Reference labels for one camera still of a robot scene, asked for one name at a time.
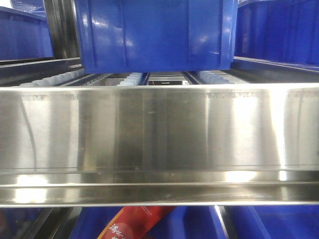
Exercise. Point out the dark blue bin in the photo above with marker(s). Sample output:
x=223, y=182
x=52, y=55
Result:
x=23, y=35
x=184, y=222
x=275, y=222
x=278, y=30
x=121, y=36

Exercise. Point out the stainless steel shelf rail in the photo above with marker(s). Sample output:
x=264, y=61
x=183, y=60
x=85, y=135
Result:
x=236, y=144

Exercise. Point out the dark blue bin center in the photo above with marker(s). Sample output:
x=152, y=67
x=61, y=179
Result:
x=121, y=36

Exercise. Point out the dark blue bin left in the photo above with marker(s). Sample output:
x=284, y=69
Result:
x=23, y=35

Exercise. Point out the red printed package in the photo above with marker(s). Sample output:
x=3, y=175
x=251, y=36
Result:
x=133, y=222

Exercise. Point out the dark blue lower right bin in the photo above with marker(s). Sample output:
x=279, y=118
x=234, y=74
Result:
x=275, y=222

